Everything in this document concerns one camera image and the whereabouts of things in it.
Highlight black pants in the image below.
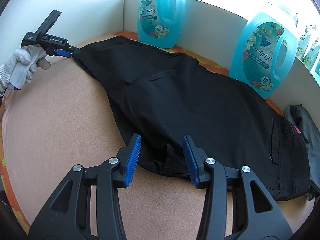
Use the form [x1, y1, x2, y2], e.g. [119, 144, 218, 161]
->
[73, 36, 310, 201]

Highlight left white gloved hand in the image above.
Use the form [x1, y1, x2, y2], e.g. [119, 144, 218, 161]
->
[1, 45, 51, 94]

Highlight pink beige towel mat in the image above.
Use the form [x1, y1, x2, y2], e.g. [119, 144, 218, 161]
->
[1, 34, 315, 234]

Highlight orange floral bedsheet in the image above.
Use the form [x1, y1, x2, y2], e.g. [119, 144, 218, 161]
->
[0, 31, 284, 234]

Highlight blue detergent jug left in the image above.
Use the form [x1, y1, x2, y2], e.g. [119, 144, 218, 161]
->
[137, 0, 185, 49]

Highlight blue detergent jug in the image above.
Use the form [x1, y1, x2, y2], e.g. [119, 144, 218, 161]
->
[229, 10, 298, 99]
[137, 0, 185, 49]

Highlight grey folded pants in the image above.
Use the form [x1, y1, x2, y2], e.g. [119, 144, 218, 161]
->
[285, 105, 319, 200]

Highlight blue detergent jug right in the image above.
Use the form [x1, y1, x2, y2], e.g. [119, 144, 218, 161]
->
[229, 10, 298, 99]

